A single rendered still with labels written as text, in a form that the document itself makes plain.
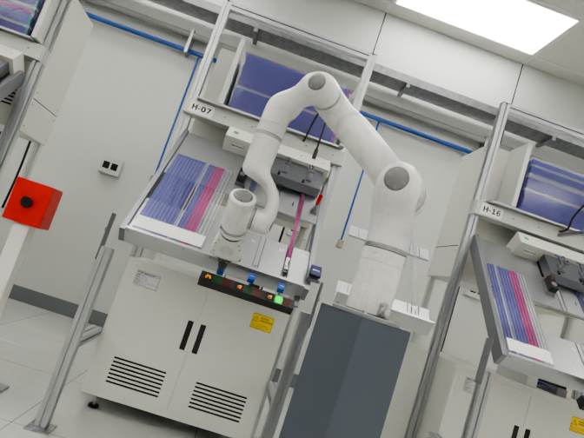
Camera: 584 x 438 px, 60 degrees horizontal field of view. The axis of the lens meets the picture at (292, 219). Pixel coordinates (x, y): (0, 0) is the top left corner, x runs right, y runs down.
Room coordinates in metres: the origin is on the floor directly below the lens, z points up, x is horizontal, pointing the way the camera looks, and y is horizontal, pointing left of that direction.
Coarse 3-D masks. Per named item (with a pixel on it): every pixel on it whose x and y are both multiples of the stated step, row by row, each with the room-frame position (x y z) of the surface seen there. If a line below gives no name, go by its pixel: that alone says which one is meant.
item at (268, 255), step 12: (144, 204) 1.87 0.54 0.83; (216, 228) 1.89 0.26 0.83; (252, 240) 1.90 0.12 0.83; (264, 240) 1.92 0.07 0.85; (252, 252) 1.86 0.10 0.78; (264, 252) 1.88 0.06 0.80; (276, 252) 1.89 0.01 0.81; (300, 252) 1.93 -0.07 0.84; (252, 264) 1.81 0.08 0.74; (264, 264) 1.84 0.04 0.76; (276, 264) 1.85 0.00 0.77; (300, 264) 1.89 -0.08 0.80; (288, 276) 1.83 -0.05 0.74; (300, 276) 1.84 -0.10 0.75
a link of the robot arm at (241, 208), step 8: (232, 192) 1.52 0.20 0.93; (240, 192) 1.53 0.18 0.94; (248, 192) 1.54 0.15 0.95; (232, 200) 1.50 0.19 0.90; (240, 200) 1.50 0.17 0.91; (248, 200) 1.51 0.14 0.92; (232, 208) 1.52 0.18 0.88; (240, 208) 1.50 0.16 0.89; (248, 208) 1.51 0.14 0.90; (256, 208) 1.55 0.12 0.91; (224, 216) 1.57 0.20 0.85; (232, 216) 1.54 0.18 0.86; (240, 216) 1.53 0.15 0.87; (248, 216) 1.53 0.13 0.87; (224, 224) 1.58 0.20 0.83; (232, 224) 1.56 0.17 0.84; (240, 224) 1.55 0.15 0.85; (248, 224) 1.55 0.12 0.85; (232, 232) 1.58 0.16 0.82; (240, 232) 1.59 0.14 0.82
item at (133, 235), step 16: (128, 240) 1.79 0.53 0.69; (144, 240) 1.77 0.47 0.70; (160, 240) 1.76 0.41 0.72; (176, 256) 1.80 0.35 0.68; (192, 256) 1.79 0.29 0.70; (208, 256) 1.77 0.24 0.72; (224, 272) 1.81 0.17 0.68; (240, 272) 1.80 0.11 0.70; (256, 272) 1.78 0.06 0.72; (272, 288) 1.82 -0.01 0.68; (288, 288) 1.81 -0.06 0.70
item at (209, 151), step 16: (192, 144) 2.20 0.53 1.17; (208, 144) 2.23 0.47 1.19; (208, 160) 2.15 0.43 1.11; (224, 160) 2.18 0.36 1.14; (240, 160) 2.22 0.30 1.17; (256, 192) 2.10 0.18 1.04; (288, 192) 2.16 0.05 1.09; (320, 192) 2.22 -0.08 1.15; (288, 208) 2.08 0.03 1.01; (304, 208) 2.11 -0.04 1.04
